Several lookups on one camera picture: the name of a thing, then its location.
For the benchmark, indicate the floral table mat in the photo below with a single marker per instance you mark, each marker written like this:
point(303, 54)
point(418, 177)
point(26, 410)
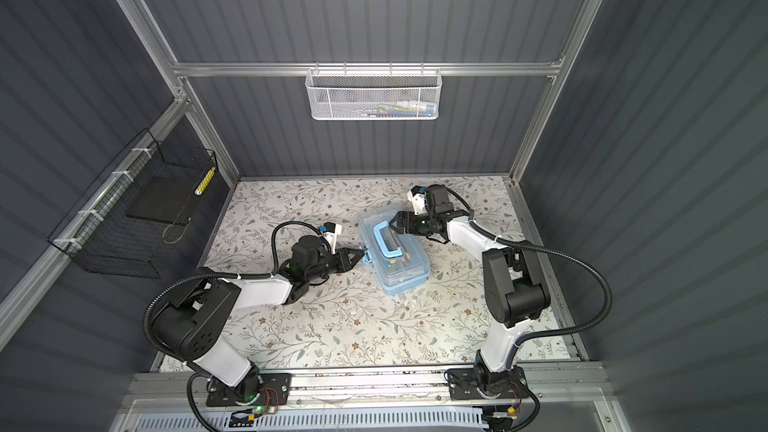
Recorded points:
point(347, 321)

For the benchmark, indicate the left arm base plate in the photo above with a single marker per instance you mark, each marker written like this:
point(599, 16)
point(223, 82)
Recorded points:
point(262, 390)

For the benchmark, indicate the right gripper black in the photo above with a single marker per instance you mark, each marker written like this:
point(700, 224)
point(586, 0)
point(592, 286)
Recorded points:
point(403, 217)

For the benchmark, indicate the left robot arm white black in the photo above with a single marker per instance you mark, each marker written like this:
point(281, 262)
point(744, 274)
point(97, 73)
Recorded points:
point(186, 321)

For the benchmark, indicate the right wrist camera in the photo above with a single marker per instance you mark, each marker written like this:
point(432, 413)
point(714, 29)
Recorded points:
point(417, 198)

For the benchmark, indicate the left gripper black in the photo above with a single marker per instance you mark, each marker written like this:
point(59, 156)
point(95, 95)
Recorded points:
point(345, 261)

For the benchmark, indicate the black wire mesh basket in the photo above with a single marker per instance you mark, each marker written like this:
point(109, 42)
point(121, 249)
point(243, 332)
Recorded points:
point(132, 223)

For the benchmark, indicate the white wire mesh basket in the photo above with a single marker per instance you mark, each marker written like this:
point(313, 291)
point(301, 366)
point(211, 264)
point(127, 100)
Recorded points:
point(369, 97)

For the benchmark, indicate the white slotted cable duct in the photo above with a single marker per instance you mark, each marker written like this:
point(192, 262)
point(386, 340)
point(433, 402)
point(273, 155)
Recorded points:
point(406, 419)

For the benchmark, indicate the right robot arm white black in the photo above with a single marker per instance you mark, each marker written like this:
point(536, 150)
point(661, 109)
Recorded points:
point(515, 288)

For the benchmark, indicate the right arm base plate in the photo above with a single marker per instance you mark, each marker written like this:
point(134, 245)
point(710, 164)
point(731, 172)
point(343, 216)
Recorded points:
point(476, 383)

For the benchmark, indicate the yellow marker in black basket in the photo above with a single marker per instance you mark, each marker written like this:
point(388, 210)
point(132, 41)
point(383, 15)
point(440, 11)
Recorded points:
point(205, 181)

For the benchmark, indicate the light blue plastic tool box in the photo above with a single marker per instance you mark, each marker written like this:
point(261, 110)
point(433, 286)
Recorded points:
point(399, 260)

